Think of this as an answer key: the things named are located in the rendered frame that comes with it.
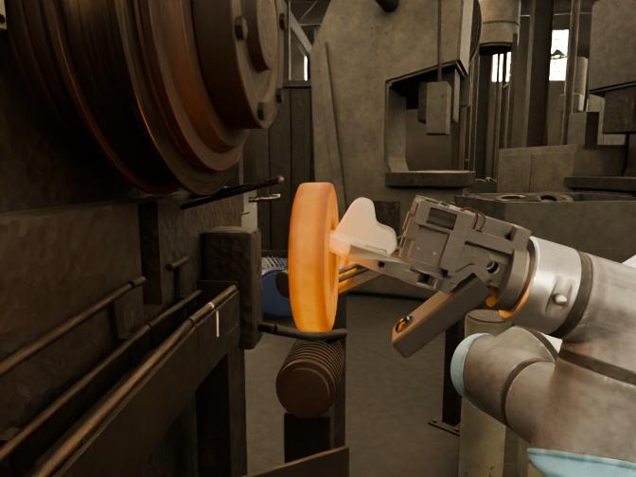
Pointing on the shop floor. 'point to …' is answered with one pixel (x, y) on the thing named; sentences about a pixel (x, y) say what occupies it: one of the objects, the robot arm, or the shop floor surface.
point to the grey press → (597, 77)
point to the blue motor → (280, 309)
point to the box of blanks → (565, 220)
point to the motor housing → (309, 397)
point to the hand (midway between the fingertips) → (318, 238)
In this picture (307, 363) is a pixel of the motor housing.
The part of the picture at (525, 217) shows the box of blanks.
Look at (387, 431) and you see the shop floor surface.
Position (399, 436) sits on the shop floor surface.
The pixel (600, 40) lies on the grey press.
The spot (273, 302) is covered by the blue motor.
